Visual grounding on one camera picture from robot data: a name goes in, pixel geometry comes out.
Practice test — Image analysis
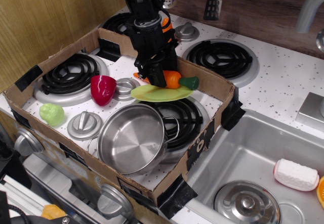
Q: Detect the silver knob ring centre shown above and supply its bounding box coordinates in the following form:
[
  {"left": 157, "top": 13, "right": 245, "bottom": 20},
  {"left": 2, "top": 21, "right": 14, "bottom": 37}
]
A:
[{"left": 112, "top": 77, "right": 140, "bottom": 102}]

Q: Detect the silver knob back stovetop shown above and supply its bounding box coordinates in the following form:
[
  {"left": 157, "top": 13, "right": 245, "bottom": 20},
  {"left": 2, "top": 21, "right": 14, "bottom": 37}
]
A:
[{"left": 175, "top": 22, "right": 199, "bottom": 42}]

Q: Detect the cardboard fence with black tape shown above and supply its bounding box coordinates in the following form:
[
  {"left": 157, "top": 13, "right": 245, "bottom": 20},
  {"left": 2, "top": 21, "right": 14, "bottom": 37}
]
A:
[{"left": 4, "top": 28, "right": 238, "bottom": 218}]

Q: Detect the orange toy carrot green top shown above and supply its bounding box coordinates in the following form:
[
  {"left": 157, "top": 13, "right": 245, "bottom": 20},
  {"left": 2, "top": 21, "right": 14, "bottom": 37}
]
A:
[{"left": 133, "top": 70, "right": 200, "bottom": 91}]

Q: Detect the front right stove burner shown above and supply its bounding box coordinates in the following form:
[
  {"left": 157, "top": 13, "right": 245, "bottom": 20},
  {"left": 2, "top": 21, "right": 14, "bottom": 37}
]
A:
[{"left": 141, "top": 97, "right": 210, "bottom": 164}]

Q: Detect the silver knob front stovetop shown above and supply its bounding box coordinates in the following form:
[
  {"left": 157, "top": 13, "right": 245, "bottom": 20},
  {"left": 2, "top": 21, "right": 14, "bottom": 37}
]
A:
[{"left": 67, "top": 111, "right": 103, "bottom": 141}]

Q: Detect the white red toy food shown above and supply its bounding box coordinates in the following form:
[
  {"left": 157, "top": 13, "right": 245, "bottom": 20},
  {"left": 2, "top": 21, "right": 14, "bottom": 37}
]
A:
[{"left": 273, "top": 159, "right": 319, "bottom": 192}]

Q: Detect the yellow orange toy piece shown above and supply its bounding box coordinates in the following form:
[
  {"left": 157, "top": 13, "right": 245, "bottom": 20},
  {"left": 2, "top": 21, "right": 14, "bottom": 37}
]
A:
[{"left": 40, "top": 204, "right": 66, "bottom": 220}]

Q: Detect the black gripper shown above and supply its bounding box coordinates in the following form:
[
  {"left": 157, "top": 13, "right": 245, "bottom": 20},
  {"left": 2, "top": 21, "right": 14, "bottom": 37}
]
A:
[{"left": 126, "top": 19, "right": 178, "bottom": 87}]

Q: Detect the front left stove burner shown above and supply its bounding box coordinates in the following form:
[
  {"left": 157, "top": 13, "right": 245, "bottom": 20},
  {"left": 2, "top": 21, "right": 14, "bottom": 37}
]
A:
[{"left": 33, "top": 53, "right": 109, "bottom": 107}]

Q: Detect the silver faucet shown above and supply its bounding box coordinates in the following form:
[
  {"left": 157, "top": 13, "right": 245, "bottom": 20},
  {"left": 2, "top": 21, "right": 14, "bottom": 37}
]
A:
[{"left": 295, "top": 0, "right": 323, "bottom": 58}]

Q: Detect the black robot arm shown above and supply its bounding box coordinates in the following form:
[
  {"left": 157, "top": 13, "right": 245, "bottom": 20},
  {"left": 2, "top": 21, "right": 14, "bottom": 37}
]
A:
[{"left": 125, "top": 0, "right": 178, "bottom": 88}]

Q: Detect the orange toy fruit slice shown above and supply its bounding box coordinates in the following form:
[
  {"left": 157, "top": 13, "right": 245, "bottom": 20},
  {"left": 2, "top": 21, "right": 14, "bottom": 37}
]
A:
[{"left": 316, "top": 176, "right": 324, "bottom": 207}]

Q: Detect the steel sink basin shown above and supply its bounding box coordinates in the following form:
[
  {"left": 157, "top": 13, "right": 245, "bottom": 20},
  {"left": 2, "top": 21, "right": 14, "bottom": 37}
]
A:
[{"left": 187, "top": 110, "right": 323, "bottom": 223}]

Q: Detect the light green toy vegetable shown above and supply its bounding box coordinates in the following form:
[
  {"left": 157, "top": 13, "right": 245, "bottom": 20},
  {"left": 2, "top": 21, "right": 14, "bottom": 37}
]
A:
[{"left": 39, "top": 103, "right": 65, "bottom": 126}]

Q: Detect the oven knob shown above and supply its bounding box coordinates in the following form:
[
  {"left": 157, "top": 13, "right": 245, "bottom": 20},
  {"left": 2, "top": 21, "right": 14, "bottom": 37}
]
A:
[
  {"left": 14, "top": 128, "right": 45, "bottom": 156},
  {"left": 97, "top": 184, "right": 133, "bottom": 219}
]

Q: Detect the left oven knob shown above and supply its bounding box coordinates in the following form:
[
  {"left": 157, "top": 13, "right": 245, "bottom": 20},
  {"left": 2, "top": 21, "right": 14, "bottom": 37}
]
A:
[{"left": 14, "top": 128, "right": 45, "bottom": 156}]

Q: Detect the steel pot lid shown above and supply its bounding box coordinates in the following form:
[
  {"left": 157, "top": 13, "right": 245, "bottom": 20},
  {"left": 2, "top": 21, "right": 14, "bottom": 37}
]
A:
[{"left": 213, "top": 181, "right": 281, "bottom": 223}]

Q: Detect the hanging metal spatula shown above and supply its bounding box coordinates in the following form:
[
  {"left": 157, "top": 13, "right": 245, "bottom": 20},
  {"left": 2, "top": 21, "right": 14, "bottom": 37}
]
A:
[{"left": 203, "top": 0, "right": 223, "bottom": 21}]

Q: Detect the grey faucet base block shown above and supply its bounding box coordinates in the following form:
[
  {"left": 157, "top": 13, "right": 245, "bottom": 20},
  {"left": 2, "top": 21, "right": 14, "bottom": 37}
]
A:
[{"left": 296, "top": 93, "right": 323, "bottom": 132}]

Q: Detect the orange toy carrot cone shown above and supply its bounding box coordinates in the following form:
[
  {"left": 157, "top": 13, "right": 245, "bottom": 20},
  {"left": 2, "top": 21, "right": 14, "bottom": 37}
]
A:
[{"left": 161, "top": 17, "right": 173, "bottom": 33}]

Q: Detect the red toy pepper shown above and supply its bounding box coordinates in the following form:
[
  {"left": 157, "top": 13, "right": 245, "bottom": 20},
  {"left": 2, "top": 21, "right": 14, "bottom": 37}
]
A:
[{"left": 91, "top": 75, "right": 117, "bottom": 107}]

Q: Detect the green plastic plate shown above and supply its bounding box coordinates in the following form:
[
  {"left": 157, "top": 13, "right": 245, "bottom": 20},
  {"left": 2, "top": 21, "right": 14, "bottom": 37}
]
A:
[{"left": 131, "top": 84, "right": 193, "bottom": 102}]

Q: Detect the silver knob stovetop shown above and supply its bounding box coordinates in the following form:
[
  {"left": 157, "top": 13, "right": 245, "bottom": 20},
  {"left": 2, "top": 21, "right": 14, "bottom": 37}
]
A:
[
  {"left": 175, "top": 22, "right": 199, "bottom": 42},
  {"left": 67, "top": 111, "right": 103, "bottom": 141}
]

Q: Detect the back right stove burner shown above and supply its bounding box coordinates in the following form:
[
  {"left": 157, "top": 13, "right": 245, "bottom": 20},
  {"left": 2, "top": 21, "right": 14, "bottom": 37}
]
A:
[{"left": 182, "top": 39, "right": 260, "bottom": 88}]

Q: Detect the stainless steel pot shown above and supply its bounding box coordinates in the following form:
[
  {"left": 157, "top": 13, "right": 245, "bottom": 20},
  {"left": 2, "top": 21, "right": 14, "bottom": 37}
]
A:
[{"left": 95, "top": 103, "right": 180, "bottom": 175}]

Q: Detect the right oven knob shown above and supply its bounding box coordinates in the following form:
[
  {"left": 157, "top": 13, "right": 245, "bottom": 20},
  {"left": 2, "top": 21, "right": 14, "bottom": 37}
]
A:
[{"left": 97, "top": 184, "right": 133, "bottom": 219}]

